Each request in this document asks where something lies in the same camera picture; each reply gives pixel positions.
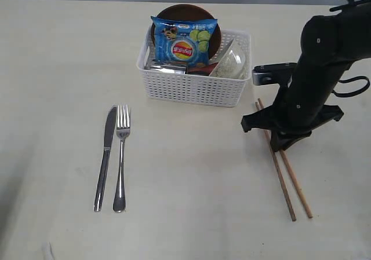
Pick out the silver foil packet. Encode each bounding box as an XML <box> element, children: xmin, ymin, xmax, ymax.
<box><xmin>145</xmin><ymin>60</ymin><xmax>188</xmax><ymax>74</ymax></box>

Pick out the blue potato chips bag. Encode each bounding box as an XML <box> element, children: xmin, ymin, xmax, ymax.
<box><xmin>151</xmin><ymin>16</ymin><xmax>217</xmax><ymax>67</ymax></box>

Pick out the brown wooden spoon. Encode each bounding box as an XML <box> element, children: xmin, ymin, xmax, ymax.
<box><xmin>186</xmin><ymin>63</ymin><xmax>218</xmax><ymax>76</ymax></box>

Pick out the white plastic lattice basket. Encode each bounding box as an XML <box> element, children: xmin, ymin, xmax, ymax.
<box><xmin>136</xmin><ymin>28</ymin><xmax>252</xmax><ymax>107</ymax></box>

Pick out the brown wooden chopstick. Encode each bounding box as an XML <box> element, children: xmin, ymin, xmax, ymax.
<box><xmin>263</xmin><ymin>129</ymin><xmax>296</xmax><ymax>222</ymax></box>
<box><xmin>257</xmin><ymin>98</ymin><xmax>314</xmax><ymax>219</ymax></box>

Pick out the dark brown round plate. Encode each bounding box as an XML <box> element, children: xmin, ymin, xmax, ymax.
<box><xmin>157</xmin><ymin>4</ymin><xmax>222</xmax><ymax>59</ymax></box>

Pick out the silver metal table knife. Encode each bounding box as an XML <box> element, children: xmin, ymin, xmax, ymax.
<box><xmin>94</xmin><ymin>105</ymin><xmax>117</xmax><ymax>212</ymax></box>

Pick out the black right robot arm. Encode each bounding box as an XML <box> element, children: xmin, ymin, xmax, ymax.
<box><xmin>241</xmin><ymin>3</ymin><xmax>370</xmax><ymax>152</ymax></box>

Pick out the white speckled ceramic bowl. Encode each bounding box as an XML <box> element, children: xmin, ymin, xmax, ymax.
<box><xmin>209</xmin><ymin>38</ymin><xmax>246</xmax><ymax>79</ymax></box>

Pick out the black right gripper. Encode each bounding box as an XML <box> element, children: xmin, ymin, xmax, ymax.
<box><xmin>241</xmin><ymin>55</ymin><xmax>344</xmax><ymax>152</ymax></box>

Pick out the silver metal fork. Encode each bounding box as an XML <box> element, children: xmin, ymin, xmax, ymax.
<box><xmin>113</xmin><ymin>105</ymin><xmax>130</xmax><ymax>213</ymax></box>

